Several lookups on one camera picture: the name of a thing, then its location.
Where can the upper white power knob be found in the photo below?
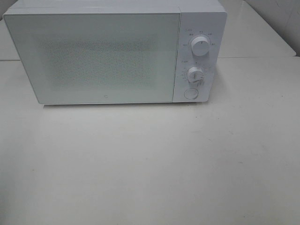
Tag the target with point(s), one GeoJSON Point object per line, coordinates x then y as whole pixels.
{"type": "Point", "coordinates": [200, 45]}

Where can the round white door-release button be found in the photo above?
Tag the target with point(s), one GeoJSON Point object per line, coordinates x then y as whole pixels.
{"type": "Point", "coordinates": [191, 93]}

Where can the white microwave oven body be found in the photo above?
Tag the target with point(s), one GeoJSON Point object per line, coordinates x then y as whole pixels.
{"type": "Point", "coordinates": [197, 17]}

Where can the white timer knob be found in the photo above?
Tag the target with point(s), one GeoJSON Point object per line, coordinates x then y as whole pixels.
{"type": "Point", "coordinates": [195, 74]}

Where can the white microwave door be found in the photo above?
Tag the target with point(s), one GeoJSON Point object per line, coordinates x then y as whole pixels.
{"type": "Point", "coordinates": [92, 59]}

